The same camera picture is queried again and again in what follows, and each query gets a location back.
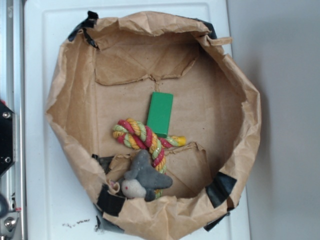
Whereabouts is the green rectangular block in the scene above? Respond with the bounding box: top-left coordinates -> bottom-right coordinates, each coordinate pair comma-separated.
146,92 -> 174,138

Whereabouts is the brown paper bag bin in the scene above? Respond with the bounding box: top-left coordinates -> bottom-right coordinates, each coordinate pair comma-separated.
45,11 -> 261,240

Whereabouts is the grey plush animal toy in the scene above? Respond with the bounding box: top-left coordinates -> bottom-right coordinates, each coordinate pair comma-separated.
106,150 -> 173,202

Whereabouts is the white plastic tray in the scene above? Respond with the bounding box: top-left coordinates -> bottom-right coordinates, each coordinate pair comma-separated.
24,0 -> 250,240

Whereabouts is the multicolour knotted rope toy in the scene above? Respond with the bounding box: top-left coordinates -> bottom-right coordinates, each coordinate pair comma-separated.
112,118 -> 186,199

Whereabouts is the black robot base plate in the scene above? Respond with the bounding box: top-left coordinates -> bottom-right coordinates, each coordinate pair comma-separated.
0,100 -> 15,177

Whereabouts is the aluminium frame rail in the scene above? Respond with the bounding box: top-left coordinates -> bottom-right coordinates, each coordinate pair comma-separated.
0,0 -> 28,240

